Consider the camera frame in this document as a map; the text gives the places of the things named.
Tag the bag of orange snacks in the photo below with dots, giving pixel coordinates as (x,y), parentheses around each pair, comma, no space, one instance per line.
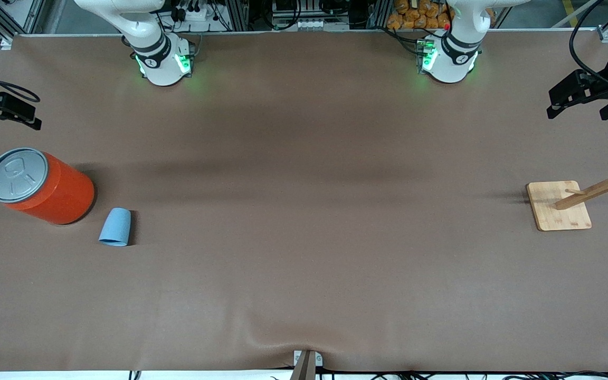
(415,18)

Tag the wooden mug tree rack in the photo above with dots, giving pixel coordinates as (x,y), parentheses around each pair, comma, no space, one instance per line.
(557,211)

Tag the light blue plastic cup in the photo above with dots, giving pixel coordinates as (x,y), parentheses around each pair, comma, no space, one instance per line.
(115,227)

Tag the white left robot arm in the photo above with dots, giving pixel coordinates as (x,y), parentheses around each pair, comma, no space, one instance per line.
(452,63)

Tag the white terminal block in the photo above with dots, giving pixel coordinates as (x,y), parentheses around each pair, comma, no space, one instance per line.
(310,24)

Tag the orange can with grey lid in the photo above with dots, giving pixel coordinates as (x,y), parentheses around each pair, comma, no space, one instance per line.
(61,195)

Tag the brown table mat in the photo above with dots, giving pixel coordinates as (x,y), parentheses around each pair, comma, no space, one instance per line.
(304,211)

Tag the white power strip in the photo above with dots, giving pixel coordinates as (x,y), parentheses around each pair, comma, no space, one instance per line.
(198,13)

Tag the metal bracket with wooden strut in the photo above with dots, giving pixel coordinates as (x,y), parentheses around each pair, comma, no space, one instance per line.
(304,369)

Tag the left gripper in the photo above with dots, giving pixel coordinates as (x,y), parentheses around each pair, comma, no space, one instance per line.
(601,87)

